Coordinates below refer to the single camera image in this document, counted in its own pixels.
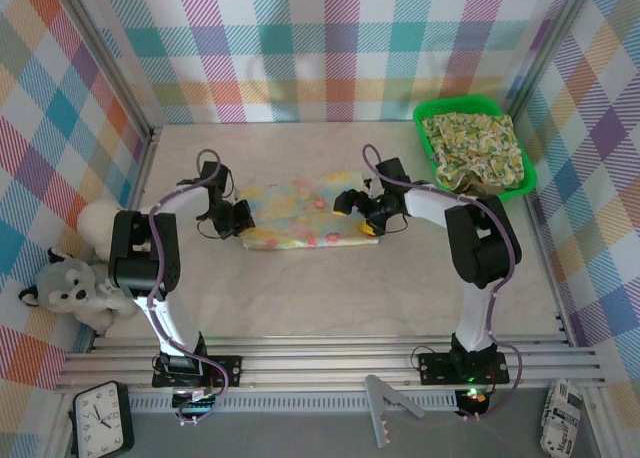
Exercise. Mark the pastel floral skirt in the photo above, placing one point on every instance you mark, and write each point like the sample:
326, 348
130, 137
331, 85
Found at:
300, 213

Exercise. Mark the lemon print skirt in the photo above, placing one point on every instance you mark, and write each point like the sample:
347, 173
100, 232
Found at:
475, 148

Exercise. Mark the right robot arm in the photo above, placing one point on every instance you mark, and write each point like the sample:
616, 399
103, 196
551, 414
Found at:
485, 248

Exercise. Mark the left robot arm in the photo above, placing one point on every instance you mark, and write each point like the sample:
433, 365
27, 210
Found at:
145, 258

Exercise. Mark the green plastic basket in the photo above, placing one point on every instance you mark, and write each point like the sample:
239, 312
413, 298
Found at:
425, 128

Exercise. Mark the white teddy bear plush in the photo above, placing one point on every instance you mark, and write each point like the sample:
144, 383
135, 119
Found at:
97, 225

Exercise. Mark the grey husky plush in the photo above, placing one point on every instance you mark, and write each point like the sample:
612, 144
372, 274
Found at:
62, 283

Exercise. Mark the grey toothed plastic tool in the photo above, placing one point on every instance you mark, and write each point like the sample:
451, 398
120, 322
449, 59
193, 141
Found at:
377, 408

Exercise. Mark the black alarm clock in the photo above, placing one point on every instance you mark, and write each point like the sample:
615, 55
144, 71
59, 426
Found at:
102, 420

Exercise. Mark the newspaper print pouch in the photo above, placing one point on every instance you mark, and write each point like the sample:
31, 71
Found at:
560, 418

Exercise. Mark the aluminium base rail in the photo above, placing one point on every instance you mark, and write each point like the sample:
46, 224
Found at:
325, 363

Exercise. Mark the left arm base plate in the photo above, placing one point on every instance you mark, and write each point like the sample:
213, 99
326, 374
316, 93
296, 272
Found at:
227, 365

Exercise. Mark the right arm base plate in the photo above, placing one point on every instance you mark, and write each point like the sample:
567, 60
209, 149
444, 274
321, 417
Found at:
435, 368

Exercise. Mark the aluminium corner post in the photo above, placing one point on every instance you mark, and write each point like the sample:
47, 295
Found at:
547, 48
107, 58

